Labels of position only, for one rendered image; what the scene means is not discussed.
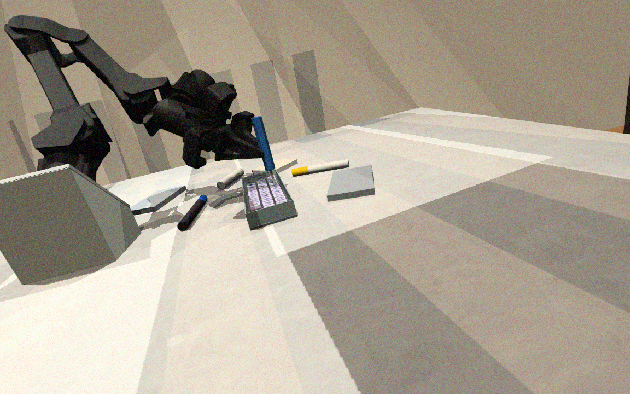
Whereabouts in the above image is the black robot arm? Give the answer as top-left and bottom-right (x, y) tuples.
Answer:
(4, 15), (237, 181)

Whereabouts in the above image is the keyboard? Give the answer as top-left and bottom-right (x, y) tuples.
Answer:
(242, 169), (298, 231)

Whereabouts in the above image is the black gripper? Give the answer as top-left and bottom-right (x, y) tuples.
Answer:
(177, 107), (264, 169)

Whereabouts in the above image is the cream cylinder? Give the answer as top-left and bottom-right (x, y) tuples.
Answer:
(217, 168), (244, 190)

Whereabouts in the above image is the black marker with blue cap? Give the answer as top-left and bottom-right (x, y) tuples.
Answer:
(177, 195), (207, 231)

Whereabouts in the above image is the white and yellow cylinder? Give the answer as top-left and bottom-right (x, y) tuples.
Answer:
(291, 159), (349, 177)

